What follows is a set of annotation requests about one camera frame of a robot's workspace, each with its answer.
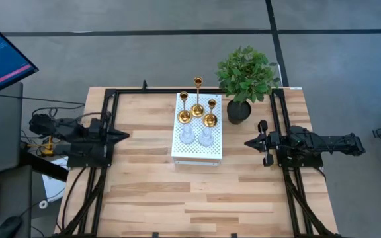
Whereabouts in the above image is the black metal table frame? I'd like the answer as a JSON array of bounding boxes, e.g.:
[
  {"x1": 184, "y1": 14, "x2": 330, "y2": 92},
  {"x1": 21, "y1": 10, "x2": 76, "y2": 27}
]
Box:
[{"x1": 53, "y1": 86, "x2": 342, "y2": 238}]

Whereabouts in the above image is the white perforated metal shelf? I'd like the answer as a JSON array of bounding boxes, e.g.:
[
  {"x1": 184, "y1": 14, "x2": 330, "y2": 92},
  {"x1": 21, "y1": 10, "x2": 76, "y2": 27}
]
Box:
[{"x1": 171, "y1": 92, "x2": 224, "y2": 166}]

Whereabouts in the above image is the black computer mouse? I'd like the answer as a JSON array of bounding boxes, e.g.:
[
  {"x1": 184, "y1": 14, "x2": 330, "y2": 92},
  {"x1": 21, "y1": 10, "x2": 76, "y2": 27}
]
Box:
[{"x1": 0, "y1": 215, "x2": 22, "y2": 238}]

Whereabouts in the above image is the yellow cable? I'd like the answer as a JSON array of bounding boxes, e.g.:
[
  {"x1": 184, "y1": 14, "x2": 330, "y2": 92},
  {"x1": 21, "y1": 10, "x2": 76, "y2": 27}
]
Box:
[{"x1": 28, "y1": 135, "x2": 55, "y2": 156}]

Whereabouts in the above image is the black desk leg beam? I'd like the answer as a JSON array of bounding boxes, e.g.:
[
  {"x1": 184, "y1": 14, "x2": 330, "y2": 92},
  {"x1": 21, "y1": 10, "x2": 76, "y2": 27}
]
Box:
[{"x1": 20, "y1": 141, "x2": 69, "y2": 182}]

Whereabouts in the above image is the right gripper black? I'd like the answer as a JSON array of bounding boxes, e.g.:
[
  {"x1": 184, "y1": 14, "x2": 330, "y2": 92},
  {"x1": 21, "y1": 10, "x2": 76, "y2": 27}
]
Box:
[{"x1": 244, "y1": 119, "x2": 282, "y2": 167}]

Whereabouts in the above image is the short gold candlestick holder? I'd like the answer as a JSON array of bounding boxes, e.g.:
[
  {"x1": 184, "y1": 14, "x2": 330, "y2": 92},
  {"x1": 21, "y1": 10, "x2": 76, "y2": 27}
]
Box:
[{"x1": 202, "y1": 99, "x2": 218, "y2": 128}]

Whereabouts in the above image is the white paper sheet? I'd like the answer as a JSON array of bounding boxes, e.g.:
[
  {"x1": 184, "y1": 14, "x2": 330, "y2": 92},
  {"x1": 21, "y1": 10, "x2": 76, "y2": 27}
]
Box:
[{"x1": 41, "y1": 157, "x2": 66, "y2": 203}]

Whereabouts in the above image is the tall gold candlestick holder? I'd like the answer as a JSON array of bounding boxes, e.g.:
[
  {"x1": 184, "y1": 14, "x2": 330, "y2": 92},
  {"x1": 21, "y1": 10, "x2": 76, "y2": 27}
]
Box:
[{"x1": 190, "y1": 76, "x2": 206, "y2": 118}]

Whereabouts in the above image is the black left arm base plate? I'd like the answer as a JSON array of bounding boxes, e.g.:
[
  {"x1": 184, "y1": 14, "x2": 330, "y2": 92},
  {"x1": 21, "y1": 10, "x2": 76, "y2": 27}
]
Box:
[{"x1": 66, "y1": 141, "x2": 114, "y2": 169}]

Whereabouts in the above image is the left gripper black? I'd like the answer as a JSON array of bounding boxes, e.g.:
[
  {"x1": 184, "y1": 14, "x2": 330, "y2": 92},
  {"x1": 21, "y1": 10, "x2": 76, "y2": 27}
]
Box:
[{"x1": 87, "y1": 112, "x2": 130, "y2": 158}]

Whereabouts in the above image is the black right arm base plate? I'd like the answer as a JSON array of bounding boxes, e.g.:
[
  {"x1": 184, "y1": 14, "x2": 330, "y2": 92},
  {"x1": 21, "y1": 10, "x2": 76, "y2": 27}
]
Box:
[{"x1": 275, "y1": 141, "x2": 324, "y2": 169}]

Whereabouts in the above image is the thin black cable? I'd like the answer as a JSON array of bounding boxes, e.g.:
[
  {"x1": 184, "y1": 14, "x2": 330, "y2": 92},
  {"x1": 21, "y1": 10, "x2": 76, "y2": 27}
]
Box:
[{"x1": 0, "y1": 93, "x2": 86, "y2": 106}]

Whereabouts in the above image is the clear glass candle holder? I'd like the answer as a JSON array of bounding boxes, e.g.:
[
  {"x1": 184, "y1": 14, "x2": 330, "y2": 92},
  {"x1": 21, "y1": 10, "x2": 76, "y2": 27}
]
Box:
[
  {"x1": 198, "y1": 126, "x2": 215, "y2": 147},
  {"x1": 179, "y1": 124, "x2": 196, "y2": 145}
]

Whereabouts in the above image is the green plant in black pot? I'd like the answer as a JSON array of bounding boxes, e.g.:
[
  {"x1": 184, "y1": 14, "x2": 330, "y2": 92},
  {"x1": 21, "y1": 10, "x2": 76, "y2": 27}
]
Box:
[{"x1": 215, "y1": 45, "x2": 282, "y2": 126}]

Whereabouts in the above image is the medium gold candlestick holder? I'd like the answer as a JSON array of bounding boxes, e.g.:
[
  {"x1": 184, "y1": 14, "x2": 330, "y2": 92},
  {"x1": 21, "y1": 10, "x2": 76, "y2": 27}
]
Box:
[{"x1": 177, "y1": 91, "x2": 192, "y2": 124}]

